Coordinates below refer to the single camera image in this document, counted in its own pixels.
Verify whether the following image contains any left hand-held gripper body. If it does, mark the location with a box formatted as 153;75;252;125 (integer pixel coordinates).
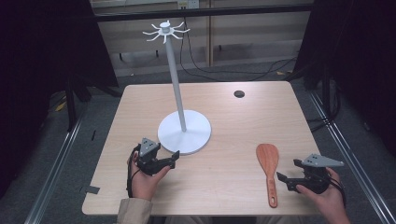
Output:
134;137;163;176

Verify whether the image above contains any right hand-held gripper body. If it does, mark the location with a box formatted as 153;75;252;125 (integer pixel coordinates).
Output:
287;153;346;195

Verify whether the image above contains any wooden rice spatula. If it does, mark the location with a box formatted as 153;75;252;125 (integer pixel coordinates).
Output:
255;143;280;209

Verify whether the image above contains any white hook stand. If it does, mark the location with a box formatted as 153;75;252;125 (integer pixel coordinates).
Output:
142;20;213;156

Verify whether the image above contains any person's left hand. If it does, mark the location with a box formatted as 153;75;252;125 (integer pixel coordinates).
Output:
126;151;172;202

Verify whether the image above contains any person's right hand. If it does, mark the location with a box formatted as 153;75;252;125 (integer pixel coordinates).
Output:
295;167;347;219

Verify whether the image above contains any black metal stand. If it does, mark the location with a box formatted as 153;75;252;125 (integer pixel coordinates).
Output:
64;76;78;133

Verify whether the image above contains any black curtain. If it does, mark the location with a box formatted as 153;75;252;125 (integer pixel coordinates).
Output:
292;0;396;158
0;0;120;199

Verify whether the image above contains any black horizontal bar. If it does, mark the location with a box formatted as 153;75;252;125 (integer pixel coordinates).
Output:
93;3;314;23

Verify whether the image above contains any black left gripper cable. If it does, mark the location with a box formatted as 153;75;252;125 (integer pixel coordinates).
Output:
125;144;142;199

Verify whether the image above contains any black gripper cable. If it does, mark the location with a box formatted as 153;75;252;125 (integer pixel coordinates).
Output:
125;144;142;199
325;175;347;209

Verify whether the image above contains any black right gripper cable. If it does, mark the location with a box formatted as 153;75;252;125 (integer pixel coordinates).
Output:
325;175;347;209

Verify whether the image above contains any metal floor rail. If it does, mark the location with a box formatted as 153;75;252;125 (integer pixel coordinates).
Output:
23;113;84;224
307;91;396;224

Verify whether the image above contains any bundle of black cables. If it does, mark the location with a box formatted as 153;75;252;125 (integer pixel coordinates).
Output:
306;63;343;133

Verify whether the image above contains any black floor cable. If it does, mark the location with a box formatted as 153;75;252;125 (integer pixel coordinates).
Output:
178;17;298;82

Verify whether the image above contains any wall power socket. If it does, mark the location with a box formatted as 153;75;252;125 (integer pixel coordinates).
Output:
177;0;201;10

